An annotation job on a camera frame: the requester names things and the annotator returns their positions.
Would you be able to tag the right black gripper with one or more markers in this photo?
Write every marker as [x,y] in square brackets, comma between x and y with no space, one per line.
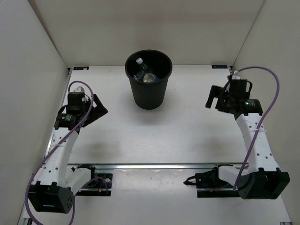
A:
[215,93]

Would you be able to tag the right blue table sticker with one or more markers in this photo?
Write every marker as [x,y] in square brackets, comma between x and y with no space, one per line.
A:
[219,66]

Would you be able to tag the clear bottle blue label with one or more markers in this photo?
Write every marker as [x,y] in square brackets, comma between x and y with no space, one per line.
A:
[149,78]

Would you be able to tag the black plastic waste bin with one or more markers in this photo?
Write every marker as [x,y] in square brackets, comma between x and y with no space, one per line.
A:
[149,95]

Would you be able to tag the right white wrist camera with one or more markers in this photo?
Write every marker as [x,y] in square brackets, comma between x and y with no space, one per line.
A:
[234,76]

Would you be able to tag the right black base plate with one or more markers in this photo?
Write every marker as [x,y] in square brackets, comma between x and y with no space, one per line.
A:
[209,185]

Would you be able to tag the blue table sticker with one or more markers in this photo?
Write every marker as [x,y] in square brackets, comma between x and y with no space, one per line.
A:
[80,68]
[219,66]

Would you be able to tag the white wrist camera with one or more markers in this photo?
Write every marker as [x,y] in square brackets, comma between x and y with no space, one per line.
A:
[234,76]
[78,89]

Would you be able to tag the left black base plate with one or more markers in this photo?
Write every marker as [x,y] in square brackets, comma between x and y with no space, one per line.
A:
[99,187]

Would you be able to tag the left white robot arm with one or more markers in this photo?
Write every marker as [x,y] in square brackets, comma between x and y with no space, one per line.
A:
[53,190]

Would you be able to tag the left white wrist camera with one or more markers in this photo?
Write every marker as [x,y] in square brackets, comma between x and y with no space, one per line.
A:
[78,89]

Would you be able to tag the left blue table sticker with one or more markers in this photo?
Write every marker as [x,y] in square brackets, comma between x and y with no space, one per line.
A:
[80,68]

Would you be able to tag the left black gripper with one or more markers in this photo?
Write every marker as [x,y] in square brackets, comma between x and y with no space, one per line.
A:
[98,111]

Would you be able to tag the clear bottle green label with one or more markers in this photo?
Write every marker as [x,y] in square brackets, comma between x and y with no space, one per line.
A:
[144,69]

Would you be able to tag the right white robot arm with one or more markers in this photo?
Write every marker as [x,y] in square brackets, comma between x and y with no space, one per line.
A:
[260,176]

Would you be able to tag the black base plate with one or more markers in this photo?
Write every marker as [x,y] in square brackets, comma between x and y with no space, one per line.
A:
[209,185]
[99,187]

